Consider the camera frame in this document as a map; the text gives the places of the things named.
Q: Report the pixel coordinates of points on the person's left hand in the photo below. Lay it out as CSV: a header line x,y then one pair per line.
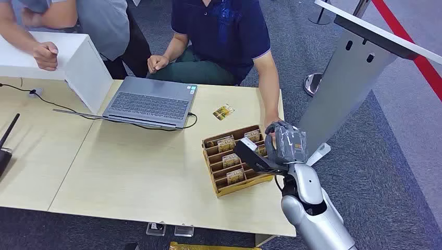
x,y
271,120

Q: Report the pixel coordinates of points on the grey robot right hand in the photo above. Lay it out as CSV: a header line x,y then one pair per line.
x,y
288,146

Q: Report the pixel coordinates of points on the person's hand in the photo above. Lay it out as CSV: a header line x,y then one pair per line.
x,y
46,57

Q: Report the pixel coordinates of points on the person's right hand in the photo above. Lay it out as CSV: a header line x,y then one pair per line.
x,y
157,64

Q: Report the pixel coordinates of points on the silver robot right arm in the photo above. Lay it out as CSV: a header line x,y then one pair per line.
x,y
312,224

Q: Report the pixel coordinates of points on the person's right forearm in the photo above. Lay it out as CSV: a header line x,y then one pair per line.
x,y
174,48

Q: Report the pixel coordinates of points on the person's left forearm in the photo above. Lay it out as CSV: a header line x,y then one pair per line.
x,y
269,86

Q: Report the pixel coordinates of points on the person's forearm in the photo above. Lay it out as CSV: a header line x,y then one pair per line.
x,y
15,27

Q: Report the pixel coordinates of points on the gold printed card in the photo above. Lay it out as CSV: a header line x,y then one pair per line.
x,y
226,144
230,160
261,150
223,112
235,176
252,135

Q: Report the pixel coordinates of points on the person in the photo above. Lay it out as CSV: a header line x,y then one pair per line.
x,y
100,27
224,34

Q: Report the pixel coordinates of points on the wooden card holder tray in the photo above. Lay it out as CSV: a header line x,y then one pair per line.
x,y
241,188

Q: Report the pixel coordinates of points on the grey laptop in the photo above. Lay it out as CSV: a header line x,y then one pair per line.
x,y
152,103

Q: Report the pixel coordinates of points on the white box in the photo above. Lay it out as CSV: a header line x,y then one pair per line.
x,y
86,79

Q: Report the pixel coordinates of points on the chrome stanchion base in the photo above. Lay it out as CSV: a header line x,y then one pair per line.
x,y
312,84

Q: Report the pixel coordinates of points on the grey kiosk stand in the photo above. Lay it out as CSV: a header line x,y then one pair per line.
x,y
345,86

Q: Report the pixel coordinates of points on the black router with antenna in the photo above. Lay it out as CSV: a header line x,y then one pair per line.
x,y
4,157

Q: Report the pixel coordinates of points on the dark stanchion base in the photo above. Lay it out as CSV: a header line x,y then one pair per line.
x,y
319,18

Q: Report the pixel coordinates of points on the yellow packet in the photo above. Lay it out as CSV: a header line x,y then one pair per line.
x,y
207,246

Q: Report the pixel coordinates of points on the floor socket box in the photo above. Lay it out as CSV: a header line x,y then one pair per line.
x,y
184,230
156,229

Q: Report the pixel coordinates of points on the red barrier belt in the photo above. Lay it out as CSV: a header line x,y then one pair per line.
x,y
407,41

